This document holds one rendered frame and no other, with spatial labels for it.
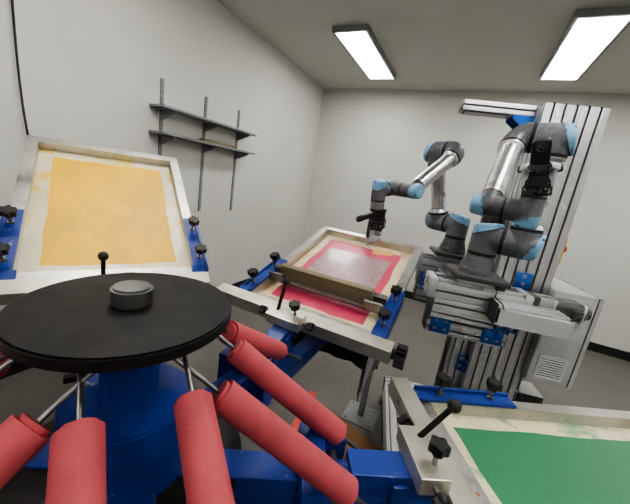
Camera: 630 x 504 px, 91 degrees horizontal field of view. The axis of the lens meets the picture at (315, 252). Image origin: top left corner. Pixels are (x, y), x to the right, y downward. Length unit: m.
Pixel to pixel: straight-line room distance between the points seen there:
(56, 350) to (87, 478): 0.14
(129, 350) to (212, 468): 0.17
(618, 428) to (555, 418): 0.22
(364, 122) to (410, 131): 0.72
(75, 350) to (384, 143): 4.82
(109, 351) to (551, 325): 1.44
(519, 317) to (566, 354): 0.51
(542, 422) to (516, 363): 0.74
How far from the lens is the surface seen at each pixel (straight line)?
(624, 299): 5.26
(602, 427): 1.40
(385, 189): 1.65
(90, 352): 0.46
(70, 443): 0.46
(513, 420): 1.19
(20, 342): 0.51
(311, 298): 1.29
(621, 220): 5.10
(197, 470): 0.45
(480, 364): 1.90
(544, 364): 1.93
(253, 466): 0.71
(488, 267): 1.52
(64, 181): 1.64
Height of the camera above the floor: 1.55
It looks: 13 degrees down
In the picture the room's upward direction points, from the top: 9 degrees clockwise
